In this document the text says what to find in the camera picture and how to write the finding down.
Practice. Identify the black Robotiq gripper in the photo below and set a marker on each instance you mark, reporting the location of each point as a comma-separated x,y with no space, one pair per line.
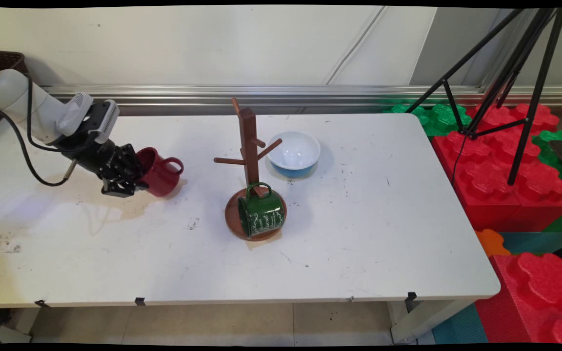
100,158

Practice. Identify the red enamel mug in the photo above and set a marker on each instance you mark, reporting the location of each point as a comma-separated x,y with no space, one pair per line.
161,175

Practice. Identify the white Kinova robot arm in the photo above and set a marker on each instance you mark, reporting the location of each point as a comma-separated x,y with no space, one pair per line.
12,95

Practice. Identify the brown wooden mug tree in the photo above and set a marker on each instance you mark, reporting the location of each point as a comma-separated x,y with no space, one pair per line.
248,131

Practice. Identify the black table edge clip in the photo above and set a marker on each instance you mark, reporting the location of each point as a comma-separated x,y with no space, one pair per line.
411,300
42,303
140,301

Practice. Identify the green enamel mug white print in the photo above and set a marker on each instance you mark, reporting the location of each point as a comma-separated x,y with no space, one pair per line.
261,214

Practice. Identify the brown woven basket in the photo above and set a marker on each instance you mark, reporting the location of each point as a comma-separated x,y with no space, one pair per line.
8,61

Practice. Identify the white bowl blue outside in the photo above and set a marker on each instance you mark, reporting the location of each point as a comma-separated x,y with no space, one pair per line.
295,151

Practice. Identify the white table leg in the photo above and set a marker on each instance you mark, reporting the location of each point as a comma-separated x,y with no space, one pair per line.
3,334
422,317

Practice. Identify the green foam block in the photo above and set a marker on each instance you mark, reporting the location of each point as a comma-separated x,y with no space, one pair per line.
561,222
437,119

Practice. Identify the teal foam floor mat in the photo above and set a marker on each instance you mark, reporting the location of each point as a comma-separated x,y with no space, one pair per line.
459,326

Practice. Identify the orange foam block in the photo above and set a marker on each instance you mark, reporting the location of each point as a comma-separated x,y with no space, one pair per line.
491,241

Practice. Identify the black tripod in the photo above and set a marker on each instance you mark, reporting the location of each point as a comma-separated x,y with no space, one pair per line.
536,97

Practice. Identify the teal foam block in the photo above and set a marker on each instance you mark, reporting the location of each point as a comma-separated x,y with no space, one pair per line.
539,243

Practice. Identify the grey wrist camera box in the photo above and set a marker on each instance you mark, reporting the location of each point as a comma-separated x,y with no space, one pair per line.
108,119

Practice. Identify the aluminium wall rail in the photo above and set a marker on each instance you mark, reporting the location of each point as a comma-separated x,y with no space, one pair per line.
310,95

